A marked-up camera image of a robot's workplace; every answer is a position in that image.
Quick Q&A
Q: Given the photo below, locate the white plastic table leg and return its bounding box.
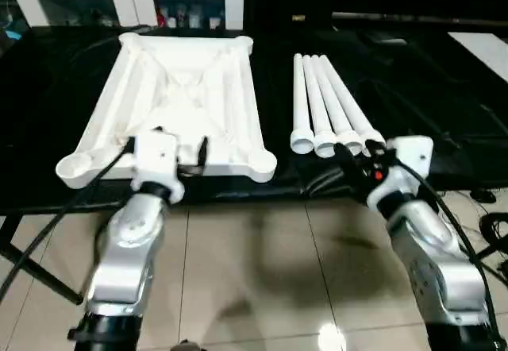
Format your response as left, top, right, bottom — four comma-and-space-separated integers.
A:
302, 55, 338, 158
317, 53, 386, 157
290, 52, 317, 155
310, 53, 363, 152

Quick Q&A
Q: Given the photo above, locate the white plastic table top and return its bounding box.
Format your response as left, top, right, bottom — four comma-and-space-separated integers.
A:
55, 32, 278, 189

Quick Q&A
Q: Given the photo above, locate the dark metal rod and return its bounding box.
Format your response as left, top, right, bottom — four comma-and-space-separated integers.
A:
331, 11, 508, 23

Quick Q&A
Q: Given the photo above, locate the white flat panel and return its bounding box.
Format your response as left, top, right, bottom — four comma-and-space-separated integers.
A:
447, 31, 508, 86

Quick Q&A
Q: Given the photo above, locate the black mat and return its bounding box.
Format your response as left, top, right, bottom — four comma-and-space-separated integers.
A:
0, 21, 508, 217

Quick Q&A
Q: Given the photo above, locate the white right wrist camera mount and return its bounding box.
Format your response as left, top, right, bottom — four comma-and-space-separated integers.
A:
367, 135, 433, 209

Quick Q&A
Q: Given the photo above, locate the black floor cable bundle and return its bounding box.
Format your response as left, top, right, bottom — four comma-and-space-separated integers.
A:
478, 210, 508, 249

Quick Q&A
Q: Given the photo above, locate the black table frame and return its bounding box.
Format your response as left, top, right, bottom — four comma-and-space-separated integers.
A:
0, 210, 85, 307

